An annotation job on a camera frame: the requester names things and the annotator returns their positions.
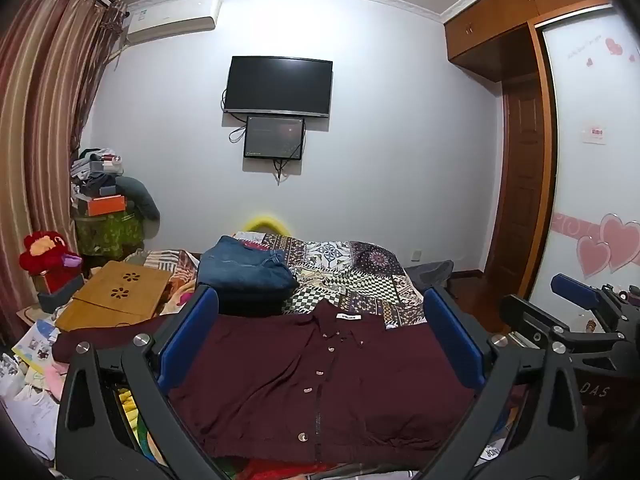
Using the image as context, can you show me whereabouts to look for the folded blue jeans stack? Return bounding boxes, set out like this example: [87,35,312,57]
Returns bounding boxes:
[197,235,300,303]

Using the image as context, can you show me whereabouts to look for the wooden lap desk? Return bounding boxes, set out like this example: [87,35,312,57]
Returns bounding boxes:
[54,260,175,333]

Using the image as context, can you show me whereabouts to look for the red plush toy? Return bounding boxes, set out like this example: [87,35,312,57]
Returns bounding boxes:
[19,230,82,277]

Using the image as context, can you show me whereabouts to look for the folded dark navy garment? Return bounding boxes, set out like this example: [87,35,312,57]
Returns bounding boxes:
[215,287,301,317]

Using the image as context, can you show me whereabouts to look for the pink heart stickers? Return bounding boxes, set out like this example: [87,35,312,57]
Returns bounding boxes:
[552,35,640,281]

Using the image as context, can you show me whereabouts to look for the white wall air conditioner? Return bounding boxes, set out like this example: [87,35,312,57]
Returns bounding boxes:
[122,0,222,47]

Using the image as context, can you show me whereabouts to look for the maroon button shirt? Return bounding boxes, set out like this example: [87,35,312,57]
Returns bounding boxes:
[52,300,483,463]

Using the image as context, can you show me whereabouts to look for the heap of papers and bags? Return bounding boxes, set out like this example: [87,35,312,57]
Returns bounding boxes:
[0,317,68,461]

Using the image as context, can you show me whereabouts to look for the wooden wardrobe with white doors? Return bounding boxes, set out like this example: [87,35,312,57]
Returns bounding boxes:
[444,0,640,321]

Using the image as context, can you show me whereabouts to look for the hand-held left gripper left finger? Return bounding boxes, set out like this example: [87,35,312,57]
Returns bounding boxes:
[54,284,238,480]

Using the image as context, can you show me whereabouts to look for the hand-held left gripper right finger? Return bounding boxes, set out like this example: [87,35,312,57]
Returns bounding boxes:
[407,285,589,480]

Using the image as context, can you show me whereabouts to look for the green patterned cloth cover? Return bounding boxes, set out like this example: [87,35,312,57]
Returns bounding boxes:
[74,207,146,258]

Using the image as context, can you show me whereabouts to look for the patchwork patterned bedspread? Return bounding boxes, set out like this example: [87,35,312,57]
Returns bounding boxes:
[117,230,521,480]

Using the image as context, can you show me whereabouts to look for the small black wall monitor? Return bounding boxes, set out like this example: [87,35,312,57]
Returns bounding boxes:
[243,115,306,161]

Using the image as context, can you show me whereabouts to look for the black wall television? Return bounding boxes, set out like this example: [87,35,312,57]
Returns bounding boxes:
[223,56,334,119]

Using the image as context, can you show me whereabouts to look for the pile of assorted clutter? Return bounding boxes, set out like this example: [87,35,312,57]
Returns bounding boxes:
[70,147,126,211]

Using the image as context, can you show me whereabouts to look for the grey cushion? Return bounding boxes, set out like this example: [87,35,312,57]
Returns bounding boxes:
[116,176,162,222]

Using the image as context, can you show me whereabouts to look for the brown striped curtain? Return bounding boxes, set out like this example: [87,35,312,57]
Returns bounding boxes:
[0,0,126,341]

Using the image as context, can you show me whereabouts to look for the yellow round object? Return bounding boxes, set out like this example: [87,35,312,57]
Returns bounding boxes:
[243,215,288,236]

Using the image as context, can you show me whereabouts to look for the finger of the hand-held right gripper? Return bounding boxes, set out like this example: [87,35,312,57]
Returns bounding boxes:
[550,273,626,321]
[499,294,623,361]

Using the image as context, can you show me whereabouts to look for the grey storage box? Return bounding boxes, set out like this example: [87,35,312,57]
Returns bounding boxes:
[39,272,85,313]

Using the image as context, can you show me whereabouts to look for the orange box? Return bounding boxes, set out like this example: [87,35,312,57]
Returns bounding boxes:
[86,195,128,217]

